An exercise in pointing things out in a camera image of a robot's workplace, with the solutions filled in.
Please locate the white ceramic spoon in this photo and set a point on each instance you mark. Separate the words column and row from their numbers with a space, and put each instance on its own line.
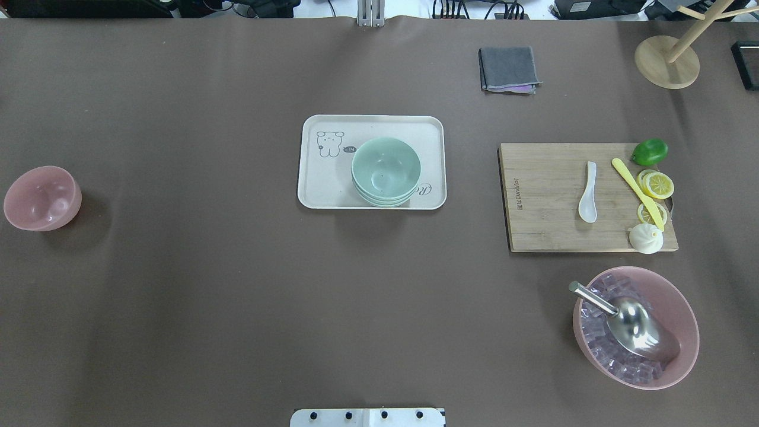
column 587, row 209

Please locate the small pink bowl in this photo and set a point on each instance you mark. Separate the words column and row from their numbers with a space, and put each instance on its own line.
column 43, row 199

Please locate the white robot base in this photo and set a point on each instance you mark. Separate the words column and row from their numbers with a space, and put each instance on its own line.
column 381, row 416

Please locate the bottom green bowl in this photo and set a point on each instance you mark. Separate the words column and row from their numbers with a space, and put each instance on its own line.
column 382, row 205

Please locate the green bowl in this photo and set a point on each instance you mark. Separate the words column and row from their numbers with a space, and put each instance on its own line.
column 382, row 199
column 382, row 205
column 386, row 167

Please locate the middle green bowl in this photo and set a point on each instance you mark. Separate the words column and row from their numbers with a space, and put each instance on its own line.
column 382, row 199

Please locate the top green bowl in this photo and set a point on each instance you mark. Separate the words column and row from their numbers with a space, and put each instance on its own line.
column 386, row 167

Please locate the large pink bowl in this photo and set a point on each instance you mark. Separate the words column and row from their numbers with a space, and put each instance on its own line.
column 670, row 308

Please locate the white rabbit print tray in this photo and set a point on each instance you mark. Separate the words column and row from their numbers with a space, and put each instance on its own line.
column 329, row 142

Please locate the bamboo cutting board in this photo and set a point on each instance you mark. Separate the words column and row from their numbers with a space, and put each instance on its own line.
column 542, row 187

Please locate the grey folded cloth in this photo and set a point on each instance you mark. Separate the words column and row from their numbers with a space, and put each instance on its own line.
column 508, row 70

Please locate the lower lemon slice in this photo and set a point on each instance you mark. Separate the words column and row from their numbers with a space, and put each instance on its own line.
column 644, row 215

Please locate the yellow plastic knife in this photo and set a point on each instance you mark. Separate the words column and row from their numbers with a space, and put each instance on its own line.
column 647, row 201

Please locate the metal ice scoop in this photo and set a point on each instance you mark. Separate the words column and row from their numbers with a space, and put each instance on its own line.
column 633, row 327

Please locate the clear ice cubes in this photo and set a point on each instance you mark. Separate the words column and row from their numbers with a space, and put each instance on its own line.
column 604, row 348

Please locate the green lime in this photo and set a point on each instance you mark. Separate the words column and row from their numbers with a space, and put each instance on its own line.
column 650, row 152

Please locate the wooden cup rack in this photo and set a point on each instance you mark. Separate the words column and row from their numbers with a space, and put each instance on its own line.
column 670, row 62

